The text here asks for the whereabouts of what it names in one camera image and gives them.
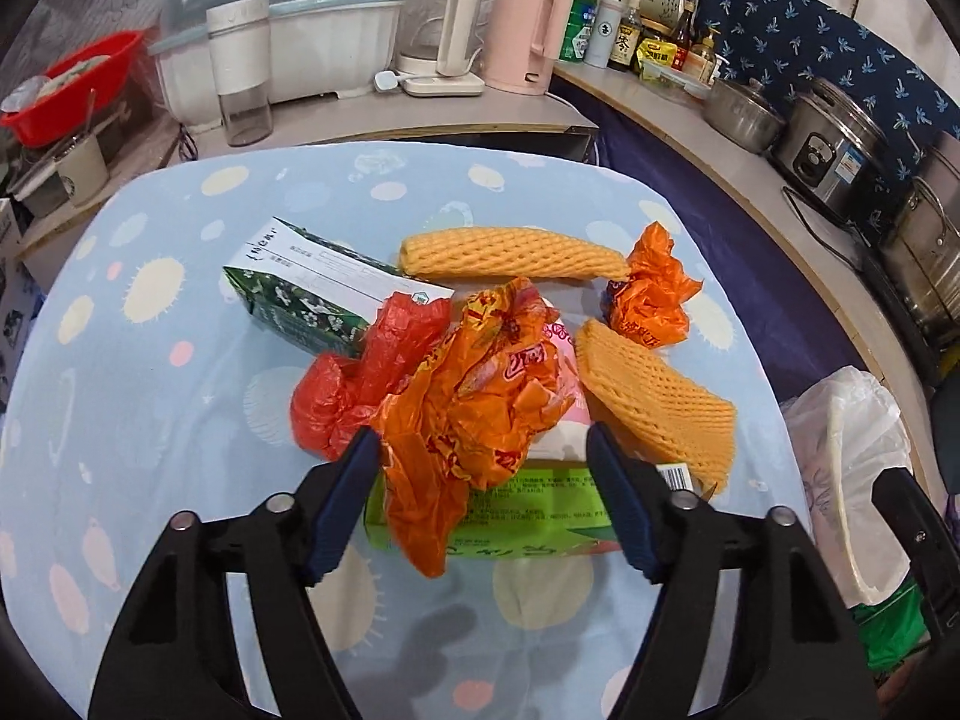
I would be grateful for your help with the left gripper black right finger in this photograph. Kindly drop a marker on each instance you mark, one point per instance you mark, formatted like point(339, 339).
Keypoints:
point(794, 647)

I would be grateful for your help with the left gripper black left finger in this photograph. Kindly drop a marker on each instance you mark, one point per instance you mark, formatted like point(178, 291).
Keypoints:
point(175, 650)

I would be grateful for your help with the green cardboard box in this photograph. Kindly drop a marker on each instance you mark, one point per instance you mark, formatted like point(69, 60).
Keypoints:
point(546, 510)

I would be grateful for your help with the white trash bin with liner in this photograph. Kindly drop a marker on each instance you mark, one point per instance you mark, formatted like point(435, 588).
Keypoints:
point(846, 430)

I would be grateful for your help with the green plastic bag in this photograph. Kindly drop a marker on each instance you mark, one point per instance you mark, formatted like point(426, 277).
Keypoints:
point(893, 630)

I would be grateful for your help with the purple cloth under counter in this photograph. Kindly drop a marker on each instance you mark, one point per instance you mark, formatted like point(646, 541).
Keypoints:
point(794, 334)

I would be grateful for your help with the orange foam net flat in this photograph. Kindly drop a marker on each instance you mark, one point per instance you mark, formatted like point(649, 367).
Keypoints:
point(671, 417)

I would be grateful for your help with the large stainless steamer pot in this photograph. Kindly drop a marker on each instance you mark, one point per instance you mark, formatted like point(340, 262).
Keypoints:
point(921, 252)

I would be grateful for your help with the red plastic bag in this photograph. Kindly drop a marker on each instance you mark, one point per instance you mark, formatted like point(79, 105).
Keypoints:
point(338, 395)

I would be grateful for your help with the orange crumpled wrapper small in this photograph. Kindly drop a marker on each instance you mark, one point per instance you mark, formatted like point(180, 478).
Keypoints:
point(649, 306)

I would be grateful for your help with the orange plastic wrapper large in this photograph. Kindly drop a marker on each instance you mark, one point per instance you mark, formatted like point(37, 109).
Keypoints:
point(481, 396)

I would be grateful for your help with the green white floral carton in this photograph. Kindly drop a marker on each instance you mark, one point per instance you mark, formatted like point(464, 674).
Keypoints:
point(315, 293)

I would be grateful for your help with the silver rice cooker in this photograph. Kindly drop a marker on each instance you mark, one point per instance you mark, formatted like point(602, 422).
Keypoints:
point(831, 151)

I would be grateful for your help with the small stainless pot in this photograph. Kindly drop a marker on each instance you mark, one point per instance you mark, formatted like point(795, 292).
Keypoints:
point(741, 114)

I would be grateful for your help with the orange foam net long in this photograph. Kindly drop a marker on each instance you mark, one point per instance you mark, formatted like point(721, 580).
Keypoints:
point(474, 253)

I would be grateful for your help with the navy patterned backsplash cloth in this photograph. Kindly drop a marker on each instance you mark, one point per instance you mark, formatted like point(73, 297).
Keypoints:
point(787, 44)

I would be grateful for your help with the yellow seasoning packet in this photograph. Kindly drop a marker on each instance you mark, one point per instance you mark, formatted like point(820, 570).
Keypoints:
point(654, 56)

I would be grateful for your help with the red plastic basin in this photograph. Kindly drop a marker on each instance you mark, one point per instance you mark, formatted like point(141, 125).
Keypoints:
point(93, 77)

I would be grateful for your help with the dark soy sauce bottle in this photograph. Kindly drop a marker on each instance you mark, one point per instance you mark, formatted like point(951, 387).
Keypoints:
point(626, 38)

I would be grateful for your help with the white bottle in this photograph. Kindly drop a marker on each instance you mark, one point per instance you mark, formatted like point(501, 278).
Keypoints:
point(608, 16)

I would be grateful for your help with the green can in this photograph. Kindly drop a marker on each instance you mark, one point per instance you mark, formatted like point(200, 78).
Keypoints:
point(578, 29)

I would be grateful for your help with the white cylindrical blender jar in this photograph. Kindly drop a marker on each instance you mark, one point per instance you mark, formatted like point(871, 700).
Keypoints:
point(239, 41)

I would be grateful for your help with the pink electric kettle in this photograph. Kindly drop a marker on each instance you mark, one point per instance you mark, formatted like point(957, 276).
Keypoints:
point(522, 44)

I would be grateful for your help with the dish rack with blue lid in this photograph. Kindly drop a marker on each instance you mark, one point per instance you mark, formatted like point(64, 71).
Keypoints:
point(318, 47)

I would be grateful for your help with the white glass electric kettle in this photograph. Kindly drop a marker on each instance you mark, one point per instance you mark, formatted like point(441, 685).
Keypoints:
point(436, 47)

